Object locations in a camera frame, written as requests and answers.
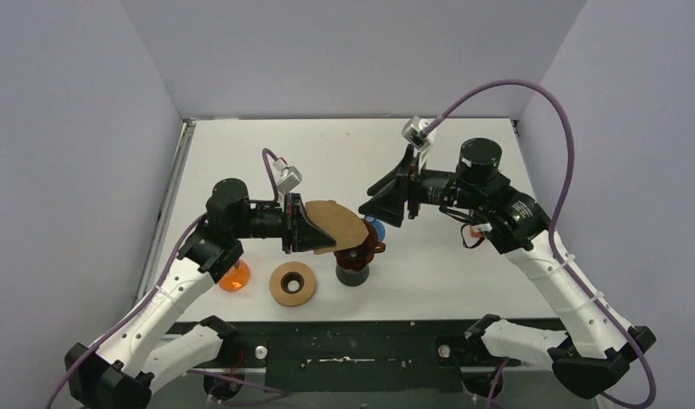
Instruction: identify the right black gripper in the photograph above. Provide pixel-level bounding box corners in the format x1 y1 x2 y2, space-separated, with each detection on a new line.
359 146 484 226

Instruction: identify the brown paper coffee filter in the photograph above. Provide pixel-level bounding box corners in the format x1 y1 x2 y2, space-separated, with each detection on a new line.
306 200 369 256

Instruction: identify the orange translucent dripper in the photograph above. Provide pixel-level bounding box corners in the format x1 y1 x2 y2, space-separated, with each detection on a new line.
217 260 250 292

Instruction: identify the amber plastic coffee dripper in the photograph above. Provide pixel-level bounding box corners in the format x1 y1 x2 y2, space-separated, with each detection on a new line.
333 221 386 272

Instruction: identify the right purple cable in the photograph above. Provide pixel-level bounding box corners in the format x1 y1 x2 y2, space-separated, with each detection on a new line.
423 79 658 409

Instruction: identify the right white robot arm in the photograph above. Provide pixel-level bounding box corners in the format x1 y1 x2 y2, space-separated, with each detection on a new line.
359 138 656 399

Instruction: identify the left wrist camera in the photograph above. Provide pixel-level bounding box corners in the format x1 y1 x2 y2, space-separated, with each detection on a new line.
273 158 302 196

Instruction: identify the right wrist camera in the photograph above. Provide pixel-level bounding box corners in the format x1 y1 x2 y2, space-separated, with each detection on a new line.
401 116 435 153

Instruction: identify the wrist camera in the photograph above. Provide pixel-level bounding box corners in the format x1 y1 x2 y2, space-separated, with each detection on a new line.
401 116 435 153
273 158 302 196

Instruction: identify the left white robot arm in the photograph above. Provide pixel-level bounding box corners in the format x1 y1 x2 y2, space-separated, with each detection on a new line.
65 178 336 408

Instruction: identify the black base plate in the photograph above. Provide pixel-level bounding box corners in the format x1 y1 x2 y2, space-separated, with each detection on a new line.
193 320 500 393

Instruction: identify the round wooden ring stand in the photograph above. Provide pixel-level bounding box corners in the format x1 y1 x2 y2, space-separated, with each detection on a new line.
269 262 317 307

